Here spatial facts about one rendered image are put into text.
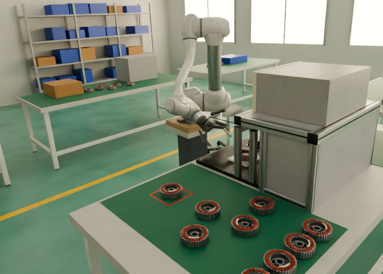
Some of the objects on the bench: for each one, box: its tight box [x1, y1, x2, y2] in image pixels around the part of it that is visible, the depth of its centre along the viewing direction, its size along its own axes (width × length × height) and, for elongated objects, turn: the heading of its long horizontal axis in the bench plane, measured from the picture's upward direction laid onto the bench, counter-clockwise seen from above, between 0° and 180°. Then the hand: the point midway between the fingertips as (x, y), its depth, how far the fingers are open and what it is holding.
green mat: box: [100, 163, 348, 274], centre depth 145 cm, size 94×61×1 cm, turn 50°
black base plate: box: [196, 133, 260, 189], centre depth 200 cm, size 47×64×2 cm
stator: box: [249, 196, 275, 215], centre depth 146 cm, size 11×11×4 cm
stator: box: [195, 201, 220, 220], centre depth 145 cm, size 11×11×4 cm
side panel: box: [259, 131, 320, 214], centre depth 147 cm, size 28×3×32 cm, turn 50°
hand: (221, 140), depth 204 cm, fingers open, 13 cm apart
